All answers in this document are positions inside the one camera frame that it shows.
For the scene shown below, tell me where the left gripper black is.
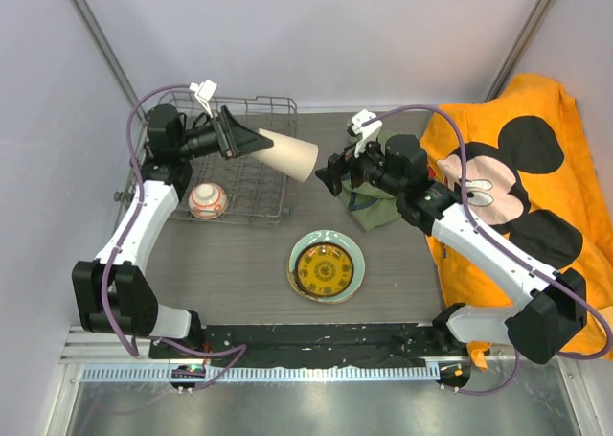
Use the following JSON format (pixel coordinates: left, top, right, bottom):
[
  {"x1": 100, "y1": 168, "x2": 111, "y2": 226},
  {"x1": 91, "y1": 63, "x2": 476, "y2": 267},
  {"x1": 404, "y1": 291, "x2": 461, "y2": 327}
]
[{"x1": 176, "y1": 106, "x2": 272, "y2": 161}]

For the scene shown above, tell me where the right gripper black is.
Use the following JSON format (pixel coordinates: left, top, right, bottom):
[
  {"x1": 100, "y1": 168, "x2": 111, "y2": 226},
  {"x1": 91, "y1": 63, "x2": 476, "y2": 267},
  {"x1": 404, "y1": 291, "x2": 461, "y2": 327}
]
[{"x1": 316, "y1": 132, "x2": 405, "y2": 199}]

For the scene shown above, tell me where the beige tumbler cup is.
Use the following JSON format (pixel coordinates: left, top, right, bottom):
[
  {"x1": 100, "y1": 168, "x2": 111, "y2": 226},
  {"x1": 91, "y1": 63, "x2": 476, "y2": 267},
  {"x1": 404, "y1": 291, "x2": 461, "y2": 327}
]
[{"x1": 251, "y1": 128, "x2": 319, "y2": 182}]

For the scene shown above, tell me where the green flower plate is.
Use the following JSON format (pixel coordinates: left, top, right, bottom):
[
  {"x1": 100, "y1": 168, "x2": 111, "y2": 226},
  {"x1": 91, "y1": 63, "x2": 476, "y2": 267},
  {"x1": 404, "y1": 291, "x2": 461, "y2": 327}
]
[{"x1": 286, "y1": 229, "x2": 366, "y2": 280}]

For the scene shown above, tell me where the yellow patterned small plate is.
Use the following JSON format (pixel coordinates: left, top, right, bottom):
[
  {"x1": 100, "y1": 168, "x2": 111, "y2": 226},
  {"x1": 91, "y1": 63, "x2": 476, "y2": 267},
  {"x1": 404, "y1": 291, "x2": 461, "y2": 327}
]
[{"x1": 293, "y1": 242, "x2": 354, "y2": 298}]

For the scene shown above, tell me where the cream bird plate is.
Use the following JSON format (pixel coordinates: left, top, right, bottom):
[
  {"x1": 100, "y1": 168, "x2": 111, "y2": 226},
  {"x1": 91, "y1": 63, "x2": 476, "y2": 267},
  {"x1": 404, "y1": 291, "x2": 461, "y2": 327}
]
[{"x1": 287, "y1": 273, "x2": 363, "y2": 305}]

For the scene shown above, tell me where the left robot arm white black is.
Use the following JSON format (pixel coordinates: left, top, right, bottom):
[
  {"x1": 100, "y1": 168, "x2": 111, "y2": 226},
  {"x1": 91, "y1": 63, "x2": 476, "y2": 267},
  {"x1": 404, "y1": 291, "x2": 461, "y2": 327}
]
[{"x1": 72, "y1": 103, "x2": 274, "y2": 358}]

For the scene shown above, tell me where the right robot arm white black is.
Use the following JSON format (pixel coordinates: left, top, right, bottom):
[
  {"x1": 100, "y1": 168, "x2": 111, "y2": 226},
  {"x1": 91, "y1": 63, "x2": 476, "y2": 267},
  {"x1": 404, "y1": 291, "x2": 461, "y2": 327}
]
[{"x1": 315, "y1": 135, "x2": 587, "y2": 364}]

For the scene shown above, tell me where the green shirt with blue trim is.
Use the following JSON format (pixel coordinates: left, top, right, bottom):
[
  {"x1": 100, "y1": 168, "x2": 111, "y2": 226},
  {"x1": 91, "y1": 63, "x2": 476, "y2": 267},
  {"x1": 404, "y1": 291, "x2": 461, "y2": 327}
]
[{"x1": 333, "y1": 124, "x2": 408, "y2": 233}]

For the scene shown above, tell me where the white orange patterned bowl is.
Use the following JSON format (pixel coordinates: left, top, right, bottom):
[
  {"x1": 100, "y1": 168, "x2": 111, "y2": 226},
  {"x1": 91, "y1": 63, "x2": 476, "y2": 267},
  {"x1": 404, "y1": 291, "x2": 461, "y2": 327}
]
[{"x1": 188, "y1": 183, "x2": 229, "y2": 220}]

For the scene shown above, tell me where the orange Mickey Mouse towel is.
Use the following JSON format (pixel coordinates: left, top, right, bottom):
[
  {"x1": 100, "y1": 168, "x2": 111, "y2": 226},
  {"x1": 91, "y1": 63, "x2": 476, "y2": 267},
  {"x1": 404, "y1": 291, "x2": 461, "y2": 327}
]
[{"x1": 420, "y1": 74, "x2": 612, "y2": 356}]

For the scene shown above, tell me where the grey wire dish rack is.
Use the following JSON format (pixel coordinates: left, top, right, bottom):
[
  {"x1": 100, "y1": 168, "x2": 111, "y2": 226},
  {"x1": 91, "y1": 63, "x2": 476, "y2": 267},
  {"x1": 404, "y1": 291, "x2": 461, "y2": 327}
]
[{"x1": 114, "y1": 89, "x2": 297, "y2": 227}]

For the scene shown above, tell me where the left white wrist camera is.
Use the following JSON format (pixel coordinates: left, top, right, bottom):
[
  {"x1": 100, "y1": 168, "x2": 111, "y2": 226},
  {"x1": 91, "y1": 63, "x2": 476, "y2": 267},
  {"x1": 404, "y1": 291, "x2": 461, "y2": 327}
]
[{"x1": 189, "y1": 80, "x2": 217, "y2": 118}]

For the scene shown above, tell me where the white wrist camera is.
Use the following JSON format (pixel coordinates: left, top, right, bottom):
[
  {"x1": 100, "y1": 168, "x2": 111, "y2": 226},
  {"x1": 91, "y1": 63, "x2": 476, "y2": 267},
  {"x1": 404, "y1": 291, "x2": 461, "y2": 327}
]
[
  {"x1": 189, "y1": 80, "x2": 217, "y2": 118},
  {"x1": 347, "y1": 109, "x2": 382, "y2": 157}
]

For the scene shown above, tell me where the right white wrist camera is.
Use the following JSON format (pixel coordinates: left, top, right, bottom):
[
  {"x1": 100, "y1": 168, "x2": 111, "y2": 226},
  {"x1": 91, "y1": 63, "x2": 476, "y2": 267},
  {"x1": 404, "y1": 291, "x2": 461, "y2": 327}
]
[{"x1": 347, "y1": 109, "x2": 382, "y2": 157}]

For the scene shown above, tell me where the white slotted cable duct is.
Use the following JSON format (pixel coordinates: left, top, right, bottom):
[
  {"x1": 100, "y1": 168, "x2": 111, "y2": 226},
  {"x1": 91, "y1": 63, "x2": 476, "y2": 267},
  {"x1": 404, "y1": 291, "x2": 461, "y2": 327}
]
[{"x1": 80, "y1": 362, "x2": 440, "y2": 383}]

